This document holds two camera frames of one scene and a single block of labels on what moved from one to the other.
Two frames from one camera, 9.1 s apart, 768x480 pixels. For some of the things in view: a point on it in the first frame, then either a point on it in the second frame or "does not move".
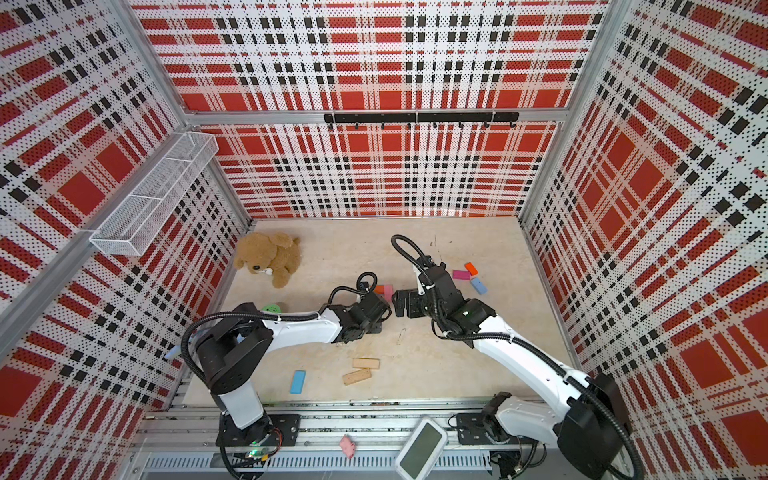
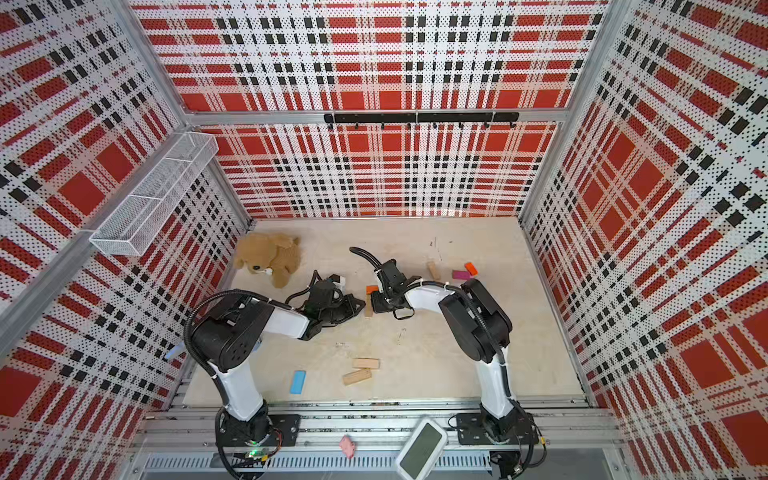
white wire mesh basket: [133, 224] does not move
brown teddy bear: [273, 254] does not move
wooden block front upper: [366, 363] does not move
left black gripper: [377, 327] -> [349, 300]
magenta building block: [463, 275] does not move
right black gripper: [412, 298] -> [376, 306]
